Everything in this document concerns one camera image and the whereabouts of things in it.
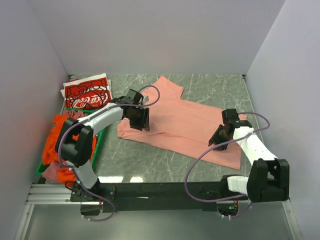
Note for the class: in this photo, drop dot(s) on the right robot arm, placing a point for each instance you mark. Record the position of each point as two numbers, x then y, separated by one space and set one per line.
269 177

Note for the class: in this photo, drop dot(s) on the orange t-shirt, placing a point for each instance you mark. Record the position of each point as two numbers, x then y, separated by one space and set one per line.
53 142

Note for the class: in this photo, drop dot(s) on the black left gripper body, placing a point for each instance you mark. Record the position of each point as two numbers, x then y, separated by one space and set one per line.
138 115

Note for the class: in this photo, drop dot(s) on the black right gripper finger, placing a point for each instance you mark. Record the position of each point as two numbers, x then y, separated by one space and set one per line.
221 148
217 137

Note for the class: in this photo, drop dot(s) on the folded red coca-cola t-shirt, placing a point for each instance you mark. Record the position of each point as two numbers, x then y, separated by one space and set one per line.
89 93

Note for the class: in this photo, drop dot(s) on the aluminium rail frame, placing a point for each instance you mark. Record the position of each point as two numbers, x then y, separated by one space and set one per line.
54 194

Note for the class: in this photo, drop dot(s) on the pink t-shirt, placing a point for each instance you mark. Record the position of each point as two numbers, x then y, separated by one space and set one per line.
177 125

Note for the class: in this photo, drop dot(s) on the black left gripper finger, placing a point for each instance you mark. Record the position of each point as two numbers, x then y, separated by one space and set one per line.
146 117
137 127

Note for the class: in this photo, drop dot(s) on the mauve t-shirt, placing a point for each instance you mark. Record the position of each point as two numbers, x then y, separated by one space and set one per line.
75 114

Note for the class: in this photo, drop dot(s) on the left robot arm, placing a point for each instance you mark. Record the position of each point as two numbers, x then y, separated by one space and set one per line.
74 144

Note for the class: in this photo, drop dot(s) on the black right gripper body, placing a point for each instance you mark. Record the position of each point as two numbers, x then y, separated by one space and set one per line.
223 139

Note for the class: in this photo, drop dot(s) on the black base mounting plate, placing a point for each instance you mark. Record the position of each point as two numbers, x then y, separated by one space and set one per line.
143 196

